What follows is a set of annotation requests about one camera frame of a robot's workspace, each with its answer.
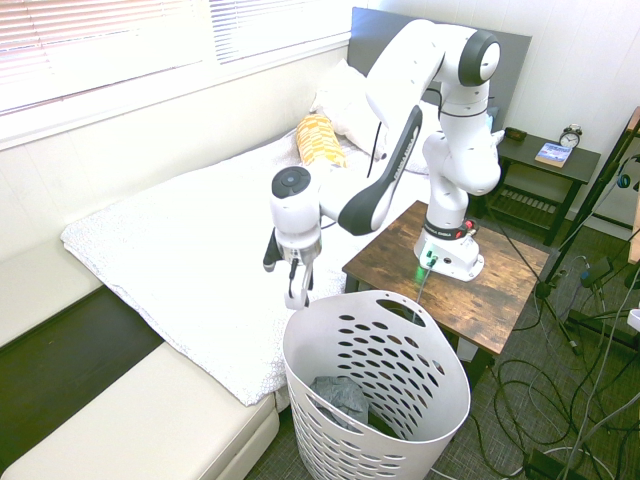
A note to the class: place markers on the wide white window blind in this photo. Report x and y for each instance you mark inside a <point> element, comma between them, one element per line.
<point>100,40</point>

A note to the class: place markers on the black stand base bar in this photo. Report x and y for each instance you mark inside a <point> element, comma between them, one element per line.
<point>600,327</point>

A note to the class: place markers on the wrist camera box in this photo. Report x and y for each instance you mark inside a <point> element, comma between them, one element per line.
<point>271,250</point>

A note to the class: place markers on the grey tissue box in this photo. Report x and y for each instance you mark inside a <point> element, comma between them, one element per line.
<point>492,116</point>

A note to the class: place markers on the dark brown bench board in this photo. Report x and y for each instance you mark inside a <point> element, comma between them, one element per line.
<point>75,360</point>

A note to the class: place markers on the blue cover book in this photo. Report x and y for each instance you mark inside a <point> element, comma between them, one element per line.
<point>554,155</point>

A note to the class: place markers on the white plastic object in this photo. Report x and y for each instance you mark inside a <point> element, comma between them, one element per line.
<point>635,320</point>

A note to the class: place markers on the yellow white patterned pillow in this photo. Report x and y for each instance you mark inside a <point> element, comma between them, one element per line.
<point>315,137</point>

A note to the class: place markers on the black twin-bell alarm clock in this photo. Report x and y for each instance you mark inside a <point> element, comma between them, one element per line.
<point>571,137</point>

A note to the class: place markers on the white circle-patterned bedspread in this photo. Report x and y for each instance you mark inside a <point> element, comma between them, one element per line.
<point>175,240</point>

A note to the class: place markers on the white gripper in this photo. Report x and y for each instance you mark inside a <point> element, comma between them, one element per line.
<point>301,292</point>

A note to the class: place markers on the black floor box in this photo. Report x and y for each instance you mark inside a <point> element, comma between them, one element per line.
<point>547,462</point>

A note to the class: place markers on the white perforated laundry basket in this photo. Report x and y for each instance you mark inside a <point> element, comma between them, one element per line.
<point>350,305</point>

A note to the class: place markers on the black nightstand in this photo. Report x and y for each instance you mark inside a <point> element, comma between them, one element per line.
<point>575,160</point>

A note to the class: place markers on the narrow white window blind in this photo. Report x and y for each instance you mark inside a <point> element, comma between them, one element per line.
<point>280,25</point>

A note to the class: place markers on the rustic wooden side table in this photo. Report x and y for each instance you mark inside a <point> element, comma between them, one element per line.
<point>475,300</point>

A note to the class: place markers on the black power adapter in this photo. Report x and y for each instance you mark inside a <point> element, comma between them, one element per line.
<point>597,272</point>

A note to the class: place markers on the cream bench cushion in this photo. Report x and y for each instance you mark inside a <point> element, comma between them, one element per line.
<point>125,430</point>
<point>45,285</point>

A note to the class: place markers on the dark grey headboard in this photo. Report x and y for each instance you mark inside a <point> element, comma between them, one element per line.
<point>510,75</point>

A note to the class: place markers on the teal round gadget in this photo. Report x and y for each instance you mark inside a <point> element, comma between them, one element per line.
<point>623,181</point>

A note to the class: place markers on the grey knit garment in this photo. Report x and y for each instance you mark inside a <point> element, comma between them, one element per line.
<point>340,395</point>

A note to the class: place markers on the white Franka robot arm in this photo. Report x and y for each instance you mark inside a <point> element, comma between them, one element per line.
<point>460,160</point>

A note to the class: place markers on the small dark box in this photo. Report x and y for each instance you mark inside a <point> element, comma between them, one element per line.
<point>515,135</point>

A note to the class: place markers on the black camera tripod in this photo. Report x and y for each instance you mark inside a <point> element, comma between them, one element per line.
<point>605,172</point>

